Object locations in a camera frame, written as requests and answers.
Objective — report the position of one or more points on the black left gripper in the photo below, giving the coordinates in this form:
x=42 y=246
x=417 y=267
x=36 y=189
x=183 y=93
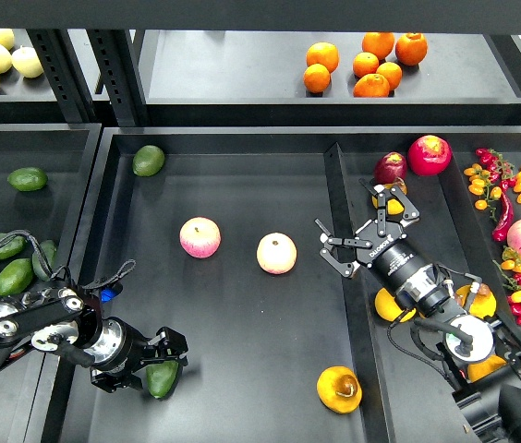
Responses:
x=120 y=350

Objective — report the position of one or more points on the orange front bottom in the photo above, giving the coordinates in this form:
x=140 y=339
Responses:
x=372 y=85

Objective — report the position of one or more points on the orange far left bottom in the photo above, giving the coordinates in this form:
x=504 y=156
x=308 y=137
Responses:
x=316 y=78

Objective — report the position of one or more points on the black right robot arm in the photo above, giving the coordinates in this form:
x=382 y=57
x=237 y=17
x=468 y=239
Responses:
x=480 y=357

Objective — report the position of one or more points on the pale yellow pear right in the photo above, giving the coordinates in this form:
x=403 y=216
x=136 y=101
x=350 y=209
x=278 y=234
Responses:
x=26 y=61

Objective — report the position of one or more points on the black left tray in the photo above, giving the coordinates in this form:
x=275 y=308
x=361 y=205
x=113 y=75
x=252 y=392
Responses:
x=66 y=154

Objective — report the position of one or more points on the green avocado at tray wall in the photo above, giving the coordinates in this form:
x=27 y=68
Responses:
x=43 y=259

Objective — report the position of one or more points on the orange top right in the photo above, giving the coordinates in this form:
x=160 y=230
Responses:
x=411 y=48

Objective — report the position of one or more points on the black shelf frame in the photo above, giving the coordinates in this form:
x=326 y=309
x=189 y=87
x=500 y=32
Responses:
x=491 y=18

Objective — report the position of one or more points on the red chili pepper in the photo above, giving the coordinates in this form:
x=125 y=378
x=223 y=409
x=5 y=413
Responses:
x=505 y=221

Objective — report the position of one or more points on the pale pink apple centre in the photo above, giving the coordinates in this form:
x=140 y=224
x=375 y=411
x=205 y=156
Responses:
x=276 y=253

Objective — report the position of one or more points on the orange right middle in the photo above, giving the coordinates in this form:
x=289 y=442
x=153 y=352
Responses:
x=392 y=72

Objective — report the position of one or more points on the black centre tray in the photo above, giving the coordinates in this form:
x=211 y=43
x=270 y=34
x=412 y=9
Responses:
x=257 y=341

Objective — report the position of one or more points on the orange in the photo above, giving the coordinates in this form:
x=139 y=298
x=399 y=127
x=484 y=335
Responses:
x=316 y=78
x=380 y=44
x=392 y=72
x=411 y=48
x=372 y=85
x=325 y=54

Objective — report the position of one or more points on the pale yellow pear top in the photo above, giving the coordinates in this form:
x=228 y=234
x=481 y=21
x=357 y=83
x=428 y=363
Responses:
x=7 y=38

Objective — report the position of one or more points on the big red apple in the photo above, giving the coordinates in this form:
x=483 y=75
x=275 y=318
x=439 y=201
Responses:
x=429 y=155

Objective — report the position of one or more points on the dark green avocado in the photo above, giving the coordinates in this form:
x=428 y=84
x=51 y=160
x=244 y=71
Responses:
x=161 y=378

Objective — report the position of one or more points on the black tray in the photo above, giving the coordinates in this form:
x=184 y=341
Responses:
x=66 y=154
x=257 y=341

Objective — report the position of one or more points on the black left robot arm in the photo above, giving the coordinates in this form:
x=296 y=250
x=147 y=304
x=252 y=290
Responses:
x=66 y=319

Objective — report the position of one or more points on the orange top middle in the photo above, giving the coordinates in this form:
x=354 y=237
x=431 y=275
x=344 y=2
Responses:
x=380 y=44

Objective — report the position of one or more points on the orange centre small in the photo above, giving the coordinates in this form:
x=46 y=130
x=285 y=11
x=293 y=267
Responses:
x=365 y=63

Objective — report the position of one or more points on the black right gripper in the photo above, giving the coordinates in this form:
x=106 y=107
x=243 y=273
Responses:
x=381 y=245

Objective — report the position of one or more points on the orange far left top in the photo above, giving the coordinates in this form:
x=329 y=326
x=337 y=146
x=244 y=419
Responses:
x=325 y=54

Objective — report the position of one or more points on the pink apple left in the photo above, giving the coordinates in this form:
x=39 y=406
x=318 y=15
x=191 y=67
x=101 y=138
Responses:
x=200 y=237

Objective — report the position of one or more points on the light green avocado left tray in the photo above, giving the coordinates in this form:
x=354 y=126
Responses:
x=16 y=276

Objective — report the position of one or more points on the green avocado upper left tray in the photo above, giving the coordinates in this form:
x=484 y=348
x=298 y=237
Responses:
x=28 y=179

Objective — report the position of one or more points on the upper cherry tomato bunch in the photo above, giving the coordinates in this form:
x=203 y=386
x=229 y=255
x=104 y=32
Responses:
x=491 y=180

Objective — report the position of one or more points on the dark red small apple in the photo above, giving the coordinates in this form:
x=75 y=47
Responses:
x=390 y=167

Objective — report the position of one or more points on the green avocado at tray corner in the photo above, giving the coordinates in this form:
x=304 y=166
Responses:
x=148 y=161

